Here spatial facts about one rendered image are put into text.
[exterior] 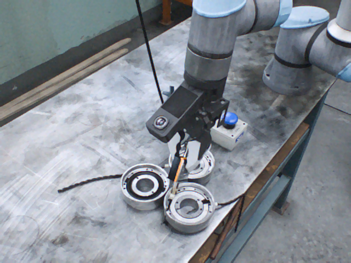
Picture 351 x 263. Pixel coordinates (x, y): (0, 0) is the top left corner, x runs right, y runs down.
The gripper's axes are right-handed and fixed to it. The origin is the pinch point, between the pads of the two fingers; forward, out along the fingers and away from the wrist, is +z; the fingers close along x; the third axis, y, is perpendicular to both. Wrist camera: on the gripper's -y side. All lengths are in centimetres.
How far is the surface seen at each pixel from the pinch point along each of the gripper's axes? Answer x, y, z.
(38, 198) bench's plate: 23.0, -17.9, 14.4
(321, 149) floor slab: -6, 137, 73
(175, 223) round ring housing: -4.6, -5.7, 9.0
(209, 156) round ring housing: 0.7, 13.4, 6.5
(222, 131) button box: 2.5, 20.7, 4.0
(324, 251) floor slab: -32, 80, 80
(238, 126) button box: 0.5, 25.1, 3.4
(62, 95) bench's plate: 48.0, 8.2, 11.0
